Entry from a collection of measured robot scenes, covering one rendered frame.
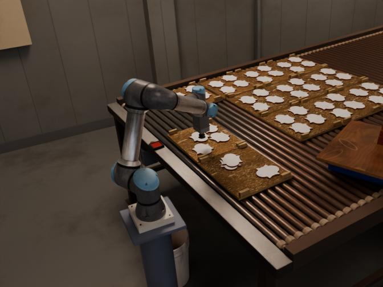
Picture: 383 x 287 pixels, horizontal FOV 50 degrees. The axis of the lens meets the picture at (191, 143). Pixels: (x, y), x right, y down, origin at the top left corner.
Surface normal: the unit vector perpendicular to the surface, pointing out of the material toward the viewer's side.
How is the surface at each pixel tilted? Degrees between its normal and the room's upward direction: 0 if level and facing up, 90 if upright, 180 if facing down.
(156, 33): 90
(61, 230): 0
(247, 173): 0
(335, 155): 0
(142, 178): 10
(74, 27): 90
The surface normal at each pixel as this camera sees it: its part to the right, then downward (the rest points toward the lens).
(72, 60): 0.39, 0.43
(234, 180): -0.07, -0.87
